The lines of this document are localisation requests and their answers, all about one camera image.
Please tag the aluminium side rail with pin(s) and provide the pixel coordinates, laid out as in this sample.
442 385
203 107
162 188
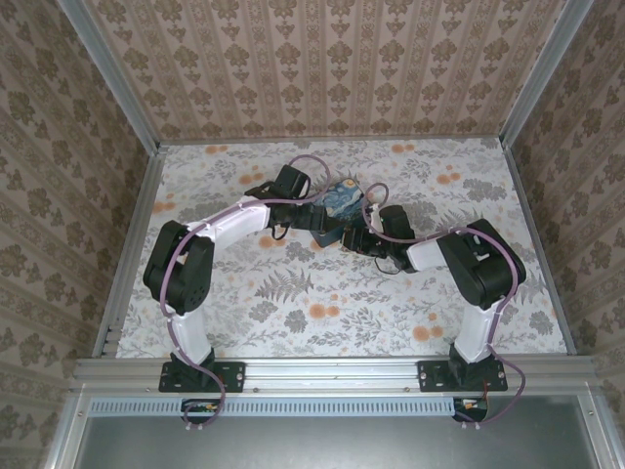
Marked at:
134 254
542 244

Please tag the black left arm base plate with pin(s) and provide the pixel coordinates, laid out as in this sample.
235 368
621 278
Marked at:
229 376

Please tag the black controller board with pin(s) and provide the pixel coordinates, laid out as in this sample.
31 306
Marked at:
197 413
471 414

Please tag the starry night print box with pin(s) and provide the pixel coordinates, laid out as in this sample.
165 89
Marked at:
344 198

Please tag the black right controller board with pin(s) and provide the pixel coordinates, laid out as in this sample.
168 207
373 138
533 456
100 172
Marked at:
471 414

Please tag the aluminium corner post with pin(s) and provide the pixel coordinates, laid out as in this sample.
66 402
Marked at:
539 73
110 73

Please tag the floral patterned table cover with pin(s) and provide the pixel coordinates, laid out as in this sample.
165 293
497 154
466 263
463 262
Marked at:
342 317

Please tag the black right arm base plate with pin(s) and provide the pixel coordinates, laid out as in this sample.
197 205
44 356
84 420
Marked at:
432 376

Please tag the aluminium rail carrying arm bases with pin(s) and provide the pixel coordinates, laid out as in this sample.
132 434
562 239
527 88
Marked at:
332 373

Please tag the black left controller board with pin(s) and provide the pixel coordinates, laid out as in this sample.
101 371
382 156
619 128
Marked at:
197 413

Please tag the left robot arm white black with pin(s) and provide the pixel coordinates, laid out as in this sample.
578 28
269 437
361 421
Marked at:
239 220

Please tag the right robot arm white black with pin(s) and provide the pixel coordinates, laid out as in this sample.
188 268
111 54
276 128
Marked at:
476 332

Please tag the grey metal panel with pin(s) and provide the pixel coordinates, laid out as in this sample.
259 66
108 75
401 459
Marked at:
332 442

